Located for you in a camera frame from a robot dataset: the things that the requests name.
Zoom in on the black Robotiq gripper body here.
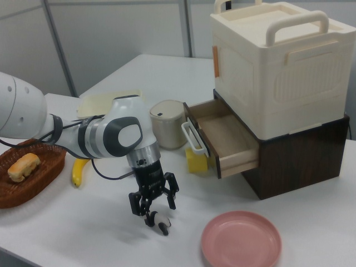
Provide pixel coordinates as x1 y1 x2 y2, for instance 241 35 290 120
130 158 168 201

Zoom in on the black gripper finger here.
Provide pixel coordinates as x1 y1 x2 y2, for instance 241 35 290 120
162 172 180 211
128 190 155 228

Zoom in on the small panda toy figure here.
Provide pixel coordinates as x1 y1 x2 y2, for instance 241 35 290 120
150 211 172 236

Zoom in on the open wooden drawer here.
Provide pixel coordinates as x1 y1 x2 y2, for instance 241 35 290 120
182 97 259 179

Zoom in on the yellow sponge block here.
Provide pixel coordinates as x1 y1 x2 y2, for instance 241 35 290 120
185 146 210 174

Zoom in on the small white lidded bin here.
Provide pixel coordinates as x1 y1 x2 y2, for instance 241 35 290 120
149 100 189 150

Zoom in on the yellow banana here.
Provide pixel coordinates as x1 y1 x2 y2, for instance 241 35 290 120
71 158 91 189

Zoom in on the pink plastic plate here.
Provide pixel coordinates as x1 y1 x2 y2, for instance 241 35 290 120
200 210 283 267

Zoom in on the cream plastic tub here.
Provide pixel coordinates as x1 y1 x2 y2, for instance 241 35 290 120
77 88 147 121

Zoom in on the brown wicker basket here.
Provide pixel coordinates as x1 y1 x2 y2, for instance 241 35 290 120
0 139 68 209

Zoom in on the toasted bread loaf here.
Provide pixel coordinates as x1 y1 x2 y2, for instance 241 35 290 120
7 152 41 183

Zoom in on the dark brown wooden cabinet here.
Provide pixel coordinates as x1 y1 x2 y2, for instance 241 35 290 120
212 88 350 200

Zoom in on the copper box latch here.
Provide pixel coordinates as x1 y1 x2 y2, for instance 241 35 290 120
212 46 221 79

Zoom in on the cream plastic storage box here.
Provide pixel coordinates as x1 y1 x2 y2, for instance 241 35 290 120
210 0 356 140

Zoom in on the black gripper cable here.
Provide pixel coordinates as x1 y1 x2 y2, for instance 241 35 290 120
0 113 136 181

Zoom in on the white drawer handle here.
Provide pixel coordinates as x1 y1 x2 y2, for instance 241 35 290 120
181 118 212 156

